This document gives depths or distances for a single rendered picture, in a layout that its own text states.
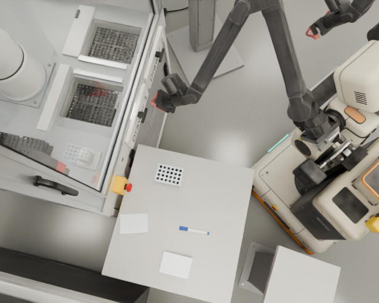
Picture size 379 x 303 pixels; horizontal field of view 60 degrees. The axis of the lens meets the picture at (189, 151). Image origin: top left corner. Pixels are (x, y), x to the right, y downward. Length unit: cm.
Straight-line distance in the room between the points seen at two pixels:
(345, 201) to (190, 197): 70
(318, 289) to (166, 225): 72
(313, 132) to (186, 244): 74
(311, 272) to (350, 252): 92
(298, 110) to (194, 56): 159
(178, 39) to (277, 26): 172
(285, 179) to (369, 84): 110
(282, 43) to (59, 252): 197
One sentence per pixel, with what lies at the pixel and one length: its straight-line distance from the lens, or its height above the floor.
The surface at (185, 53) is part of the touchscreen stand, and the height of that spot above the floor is 4.
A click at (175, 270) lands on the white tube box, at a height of 81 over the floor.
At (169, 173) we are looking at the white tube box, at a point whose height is 80.
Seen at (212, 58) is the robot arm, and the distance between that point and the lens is 115.
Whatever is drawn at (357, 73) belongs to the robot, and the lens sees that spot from 117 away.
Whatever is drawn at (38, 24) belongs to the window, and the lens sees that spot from 80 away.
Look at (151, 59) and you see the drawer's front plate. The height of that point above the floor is 93.
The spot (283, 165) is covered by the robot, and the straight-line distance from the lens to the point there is 213.
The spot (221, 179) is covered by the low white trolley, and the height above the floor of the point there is 76.
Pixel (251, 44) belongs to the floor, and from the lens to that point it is 276.
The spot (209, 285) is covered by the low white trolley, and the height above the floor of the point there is 76.
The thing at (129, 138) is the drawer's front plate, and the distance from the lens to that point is 146.
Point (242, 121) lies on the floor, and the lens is 246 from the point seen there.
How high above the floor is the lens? 229
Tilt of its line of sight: 75 degrees down
